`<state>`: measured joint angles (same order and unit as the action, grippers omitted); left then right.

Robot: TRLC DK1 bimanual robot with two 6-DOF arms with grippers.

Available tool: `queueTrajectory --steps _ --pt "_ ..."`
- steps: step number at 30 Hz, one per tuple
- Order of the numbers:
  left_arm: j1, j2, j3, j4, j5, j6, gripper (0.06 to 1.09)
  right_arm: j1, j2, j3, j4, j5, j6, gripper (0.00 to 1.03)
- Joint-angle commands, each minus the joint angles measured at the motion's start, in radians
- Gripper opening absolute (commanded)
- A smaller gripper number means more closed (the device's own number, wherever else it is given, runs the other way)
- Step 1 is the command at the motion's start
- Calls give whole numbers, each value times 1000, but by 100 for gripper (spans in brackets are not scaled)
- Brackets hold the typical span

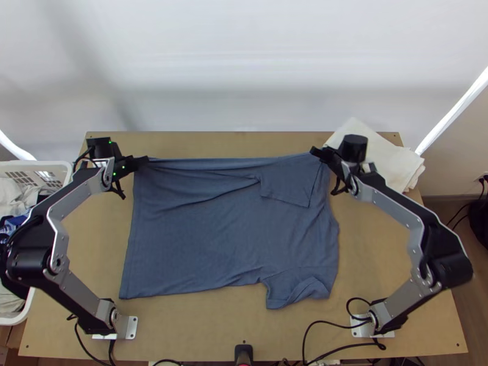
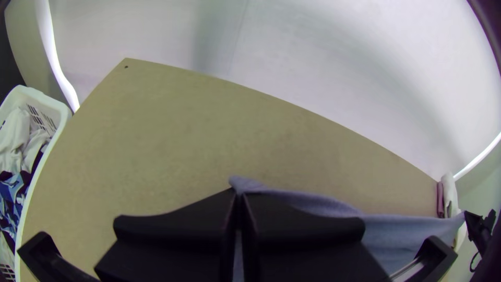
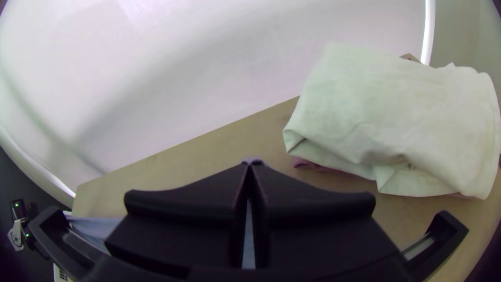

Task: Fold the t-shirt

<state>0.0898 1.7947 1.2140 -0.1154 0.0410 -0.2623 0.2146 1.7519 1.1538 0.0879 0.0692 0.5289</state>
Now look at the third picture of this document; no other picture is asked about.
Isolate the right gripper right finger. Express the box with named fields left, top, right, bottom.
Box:
left=250, top=161, right=401, bottom=272

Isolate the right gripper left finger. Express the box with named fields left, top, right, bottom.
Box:
left=104, top=161, right=251, bottom=279

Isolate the blue t-shirt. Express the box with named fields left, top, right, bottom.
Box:
left=64, top=157, right=264, bottom=270

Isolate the white pole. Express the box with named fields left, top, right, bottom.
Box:
left=420, top=0, right=436, bottom=66

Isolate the pile of folded clothes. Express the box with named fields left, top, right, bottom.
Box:
left=282, top=42, right=501, bottom=201

